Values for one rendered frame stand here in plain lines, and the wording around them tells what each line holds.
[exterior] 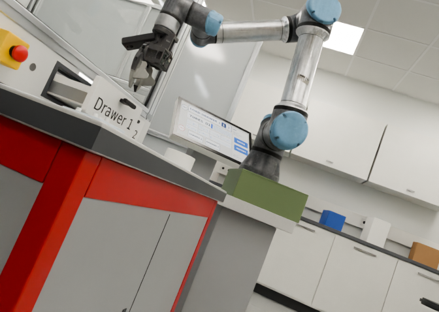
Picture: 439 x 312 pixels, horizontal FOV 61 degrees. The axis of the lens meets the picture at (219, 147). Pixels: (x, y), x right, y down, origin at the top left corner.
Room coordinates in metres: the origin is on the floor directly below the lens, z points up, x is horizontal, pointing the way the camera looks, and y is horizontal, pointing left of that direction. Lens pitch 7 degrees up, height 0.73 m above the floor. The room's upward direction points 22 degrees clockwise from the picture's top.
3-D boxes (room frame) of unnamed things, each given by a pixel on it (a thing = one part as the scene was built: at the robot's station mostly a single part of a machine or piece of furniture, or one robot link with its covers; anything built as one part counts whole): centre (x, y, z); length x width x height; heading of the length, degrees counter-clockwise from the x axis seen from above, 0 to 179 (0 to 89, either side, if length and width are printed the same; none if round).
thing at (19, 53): (0.86, 0.52, 0.88); 0.04 x 0.03 x 0.04; 164
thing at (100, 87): (1.16, 0.35, 0.87); 0.29 x 0.02 x 0.11; 164
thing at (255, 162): (1.33, -0.17, 0.91); 0.15 x 0.15 x 0.10
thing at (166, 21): (1.15, 0.30, 1.18); 0.08 x 0.08 x 0.05
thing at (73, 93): (1.21, 0.55, 0.86); 0.40 x 0.26 x 0.06; 74
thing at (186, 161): (0.86, 0.08, 0.78); 0.07 x 0.07 x 0.04
